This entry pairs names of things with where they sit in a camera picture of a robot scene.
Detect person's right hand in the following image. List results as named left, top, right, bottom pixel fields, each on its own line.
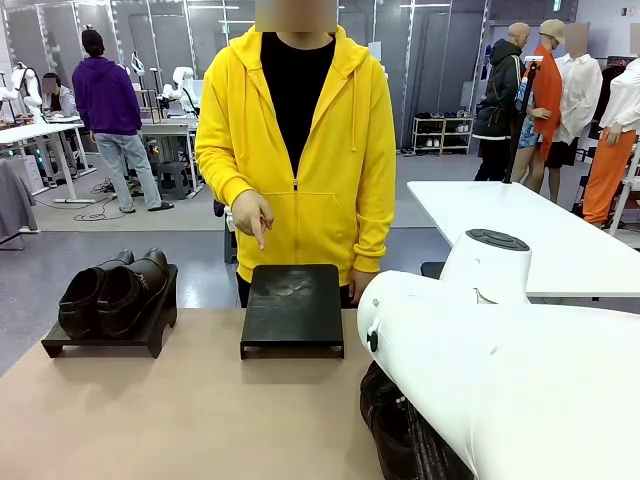
left=230, top=189, right=276, bottom=251

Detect white desk with legs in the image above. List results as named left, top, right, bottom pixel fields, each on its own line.
left=0, top=115, right=97, bottom=204

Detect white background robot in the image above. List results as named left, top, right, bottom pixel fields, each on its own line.
left=0, top=61, right=46, bottom=124

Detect mannequin in orange top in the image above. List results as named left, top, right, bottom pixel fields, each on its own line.
left=510, top=18, right=567, bottom=204

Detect person in purple hoodie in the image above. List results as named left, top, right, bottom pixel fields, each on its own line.
left=71, top=27, right=175, bottom=214

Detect grey step stool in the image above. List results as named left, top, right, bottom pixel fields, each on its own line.
left=156, top=160, right=192, bottom=200

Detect person in yellow hoodie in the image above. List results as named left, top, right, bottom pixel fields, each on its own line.
left=194, top=24, right=397, bottom=309

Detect black leather shoe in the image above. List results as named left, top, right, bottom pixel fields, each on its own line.
left=407, top=399, right=475, bottom=480
left=359, top=360, right=419, bottom=480
left=58, top=248, right=136, bottom=341
left=97, top=247, right=170, bottom=340

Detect white shoe rack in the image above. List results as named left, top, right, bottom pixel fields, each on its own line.
left=411, top=113, right=474, bottom=156

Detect floor cables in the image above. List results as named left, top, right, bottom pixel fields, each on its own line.
left=73, top=177, right=121, bottom=222

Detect person's left hand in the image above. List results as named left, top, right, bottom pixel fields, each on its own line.
left=347, top=269, right=384, bottom=304

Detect grey hanging garment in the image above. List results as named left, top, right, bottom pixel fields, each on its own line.
left=0, top=158, right=40, bottom=236

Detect large white table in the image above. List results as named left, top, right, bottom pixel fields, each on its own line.
left=406, top=179, right=640, bottom=300

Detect mannequin with orange trousers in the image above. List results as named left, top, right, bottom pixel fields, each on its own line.
left=581, top=58, right=640, bottom=227

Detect white background robot arms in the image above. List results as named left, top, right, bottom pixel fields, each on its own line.
left=158, top=64, right=202, bottom=117

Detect grey background table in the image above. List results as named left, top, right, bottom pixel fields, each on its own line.
left=139, top=115, right=202, bottom=197

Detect figure in white shirt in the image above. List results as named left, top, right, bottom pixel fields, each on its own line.
left=553, top=23, right=604, bottom=170

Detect person's right forearm yellow sleeve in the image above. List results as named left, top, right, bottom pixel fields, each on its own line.
left=194, top=142, right=257, bottom=207

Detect person's left forearm yellow sleeve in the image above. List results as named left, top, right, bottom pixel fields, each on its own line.
left=352, top=194, right=397, bottom=274

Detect seated person in grey jacket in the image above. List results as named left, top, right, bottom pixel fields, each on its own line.
left=41, top=72, right=81, bottom=120

